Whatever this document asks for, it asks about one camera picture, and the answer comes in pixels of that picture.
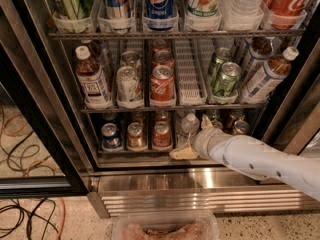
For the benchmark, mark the green can shelf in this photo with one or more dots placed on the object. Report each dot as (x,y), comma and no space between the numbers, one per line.
(218,124)
(226,80)
(218,58)

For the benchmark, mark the red coca-cola can front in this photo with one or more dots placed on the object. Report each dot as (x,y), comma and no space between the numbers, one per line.
(162,87)

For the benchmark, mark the red can bottom shelf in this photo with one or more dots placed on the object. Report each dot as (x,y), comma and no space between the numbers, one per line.
(161,135)

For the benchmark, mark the red coca-cola can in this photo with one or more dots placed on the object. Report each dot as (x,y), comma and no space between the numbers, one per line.
(162,87)
(163,58)

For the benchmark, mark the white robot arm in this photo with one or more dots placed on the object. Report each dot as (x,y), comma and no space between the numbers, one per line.
(252,158)

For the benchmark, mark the iced tea bottle right front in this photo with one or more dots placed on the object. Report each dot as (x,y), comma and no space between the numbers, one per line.
(274,70)

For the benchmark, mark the white 7up can rear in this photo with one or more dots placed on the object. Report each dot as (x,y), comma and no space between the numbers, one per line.
(131,58)

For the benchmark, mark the iced tea bottle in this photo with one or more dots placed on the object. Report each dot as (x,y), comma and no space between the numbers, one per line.
(92,80)
(260,49)
(274,70)

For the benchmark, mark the empty white shelf tray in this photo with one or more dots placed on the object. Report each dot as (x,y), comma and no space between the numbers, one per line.
(190,84)

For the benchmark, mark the brown can bottom left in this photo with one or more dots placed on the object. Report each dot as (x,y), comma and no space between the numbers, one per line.
(135,137)

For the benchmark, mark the large red coca-cola bottle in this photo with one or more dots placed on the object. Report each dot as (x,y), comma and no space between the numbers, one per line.
(283,14)

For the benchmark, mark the iced tea bottle right rear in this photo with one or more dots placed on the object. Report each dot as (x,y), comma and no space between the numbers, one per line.
(260,49)

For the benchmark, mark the brown can bottom right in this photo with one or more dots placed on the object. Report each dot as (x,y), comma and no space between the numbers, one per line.
(240,127)

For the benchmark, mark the clear water bottle top shelf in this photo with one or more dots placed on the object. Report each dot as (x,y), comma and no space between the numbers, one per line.
(241,14)

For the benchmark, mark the clear plastic food container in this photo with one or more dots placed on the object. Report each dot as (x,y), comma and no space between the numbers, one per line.
(166,225)

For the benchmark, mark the white 7up can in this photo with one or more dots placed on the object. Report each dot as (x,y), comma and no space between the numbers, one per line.
(131,58)
(129,92)

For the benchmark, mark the brown can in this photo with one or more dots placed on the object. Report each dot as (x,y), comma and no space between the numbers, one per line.
(135,137)
(240,127)

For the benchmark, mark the clear water bottle bottom shelf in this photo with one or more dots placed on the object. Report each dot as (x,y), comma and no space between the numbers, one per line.
(188,130)

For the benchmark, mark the fridge glass door left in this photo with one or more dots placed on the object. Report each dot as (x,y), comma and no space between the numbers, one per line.
(36,151)

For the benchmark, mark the tall blue pepsi can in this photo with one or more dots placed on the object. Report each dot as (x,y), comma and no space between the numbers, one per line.
(159,13)

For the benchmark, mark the green can bottom shelf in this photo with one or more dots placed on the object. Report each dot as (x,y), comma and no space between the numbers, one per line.
(218,124)

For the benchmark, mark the clear water bottle shelf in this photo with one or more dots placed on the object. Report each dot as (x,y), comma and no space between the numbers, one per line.
(188,130)
(241,14)

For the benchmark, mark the green can rear middle shelf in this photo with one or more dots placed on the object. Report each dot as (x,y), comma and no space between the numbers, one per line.
(218,58)

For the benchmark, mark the blue pepsi can bottom shelf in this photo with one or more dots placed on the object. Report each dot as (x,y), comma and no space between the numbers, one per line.
(111,138)

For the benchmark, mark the white 7up can front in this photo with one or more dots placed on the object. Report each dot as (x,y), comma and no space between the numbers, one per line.
(129,92)

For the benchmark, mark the tall 7up can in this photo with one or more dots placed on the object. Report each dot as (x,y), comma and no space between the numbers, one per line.
(201,13)

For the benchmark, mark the steel fridge bottom grille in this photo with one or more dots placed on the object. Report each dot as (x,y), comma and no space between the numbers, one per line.
(215,189)

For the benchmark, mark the iced tea bottle left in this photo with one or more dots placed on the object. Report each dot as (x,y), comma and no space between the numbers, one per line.
(92,80)

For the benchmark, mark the green can front middle shelf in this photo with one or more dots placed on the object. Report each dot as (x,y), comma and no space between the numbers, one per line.
(226,80)

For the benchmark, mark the tall red bull can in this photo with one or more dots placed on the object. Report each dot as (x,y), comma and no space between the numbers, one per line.
(118,13)

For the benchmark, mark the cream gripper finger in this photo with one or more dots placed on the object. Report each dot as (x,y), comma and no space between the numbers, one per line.
(185,152)
(206,122)

